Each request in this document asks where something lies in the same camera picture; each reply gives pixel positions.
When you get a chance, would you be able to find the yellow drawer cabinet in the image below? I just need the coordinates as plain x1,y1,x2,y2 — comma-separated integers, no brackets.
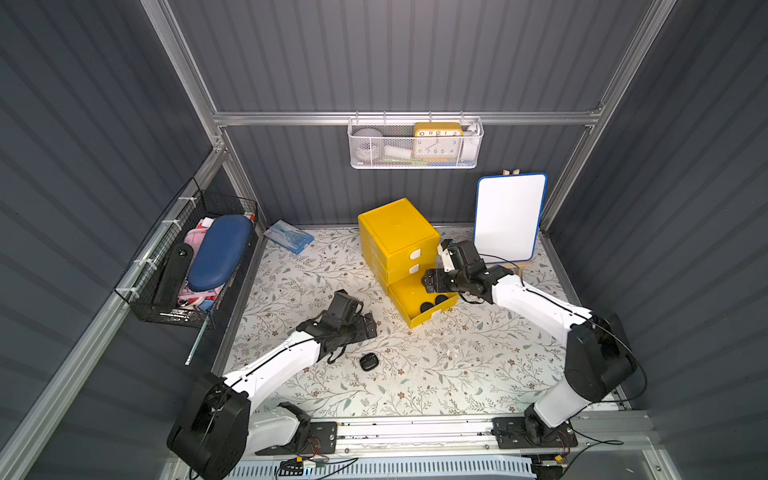
358,198,440,293

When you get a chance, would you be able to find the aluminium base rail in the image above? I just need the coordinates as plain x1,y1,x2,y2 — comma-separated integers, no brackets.
173,413,661,463

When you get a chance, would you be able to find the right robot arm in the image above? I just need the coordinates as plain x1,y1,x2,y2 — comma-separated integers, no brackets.
422,239,640,442

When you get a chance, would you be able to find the black wire side basket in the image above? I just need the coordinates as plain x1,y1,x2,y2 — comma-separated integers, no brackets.
116,181,258,329

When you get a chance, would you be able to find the white tape roll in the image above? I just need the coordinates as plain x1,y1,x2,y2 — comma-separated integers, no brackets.
350,128,384,164

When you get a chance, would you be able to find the yellow alarm clock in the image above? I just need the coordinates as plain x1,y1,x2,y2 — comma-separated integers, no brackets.
412,122,464,163

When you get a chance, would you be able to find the wooden easel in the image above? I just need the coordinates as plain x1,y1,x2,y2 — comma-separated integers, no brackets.
502,169,534,274

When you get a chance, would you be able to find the white board blue frame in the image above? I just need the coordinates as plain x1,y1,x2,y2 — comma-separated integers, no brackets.
473,173,548,264

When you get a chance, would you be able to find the blue oval case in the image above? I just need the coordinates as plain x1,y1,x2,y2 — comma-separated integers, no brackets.
187,214,253,292

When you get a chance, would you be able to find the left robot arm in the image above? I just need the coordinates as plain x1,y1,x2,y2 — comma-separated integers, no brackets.
166,290,377,479

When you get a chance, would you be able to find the black remote in basket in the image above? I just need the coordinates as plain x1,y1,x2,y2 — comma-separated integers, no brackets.
153,242,193,309

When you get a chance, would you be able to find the yellow drawer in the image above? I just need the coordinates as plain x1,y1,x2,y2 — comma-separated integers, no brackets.
384,259,436,286
386,236,440,270
388,277,459,329

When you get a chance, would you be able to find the white wire wall basket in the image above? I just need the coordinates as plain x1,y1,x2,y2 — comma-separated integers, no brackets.
347,116,485,170

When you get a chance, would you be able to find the black square earphone case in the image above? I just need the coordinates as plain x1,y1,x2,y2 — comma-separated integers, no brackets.
359,352,380,372

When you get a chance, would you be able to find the pink item in basket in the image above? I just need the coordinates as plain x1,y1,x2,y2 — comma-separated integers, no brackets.
183,227,209,259

